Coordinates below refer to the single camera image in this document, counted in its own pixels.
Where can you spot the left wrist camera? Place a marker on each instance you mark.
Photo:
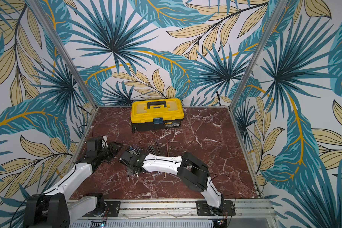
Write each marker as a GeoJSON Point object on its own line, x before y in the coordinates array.
{"type": "Point", "coordinates": [96, 143]}

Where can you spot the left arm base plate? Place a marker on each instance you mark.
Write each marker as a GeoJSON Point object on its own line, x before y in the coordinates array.
{"type": "Point", "coordinates": [106, 209]}

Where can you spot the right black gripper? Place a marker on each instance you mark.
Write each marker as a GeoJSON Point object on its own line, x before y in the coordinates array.
{"type": "Point", "coordinates": [130, 158]}

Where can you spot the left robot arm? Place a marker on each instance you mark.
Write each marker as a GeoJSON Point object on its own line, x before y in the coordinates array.
{"type": "Point", "coordinates": [51, 210]}

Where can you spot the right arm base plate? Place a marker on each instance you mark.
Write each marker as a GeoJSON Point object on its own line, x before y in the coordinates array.
{"type": "Point", "coordinates": [226, 208]}

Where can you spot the dark blue pencil right group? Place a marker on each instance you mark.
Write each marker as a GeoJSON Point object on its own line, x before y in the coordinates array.
{"type": "Point", "coordinates": [158, 149]}

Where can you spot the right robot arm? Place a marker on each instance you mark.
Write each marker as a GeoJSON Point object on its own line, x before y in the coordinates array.
{"type": "Point", "coordinates": [188, 168]}

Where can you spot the yellow black toolbox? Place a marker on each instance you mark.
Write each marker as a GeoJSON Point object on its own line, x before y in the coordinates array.
{"type": "Point", "coordinates": [156, 114]}

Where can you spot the dark blue capped pencil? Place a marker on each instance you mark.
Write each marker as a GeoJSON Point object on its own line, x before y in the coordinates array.
{"type": "Point", "coordinates": [151, 150]}

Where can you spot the aluminium front rail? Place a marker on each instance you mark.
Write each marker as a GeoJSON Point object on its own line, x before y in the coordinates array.
{"type": "Point", "coordinates": [188, 208]}

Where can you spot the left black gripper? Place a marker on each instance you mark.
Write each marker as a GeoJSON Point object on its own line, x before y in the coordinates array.
{"type": "Point", "coordinates": [115, 149]}

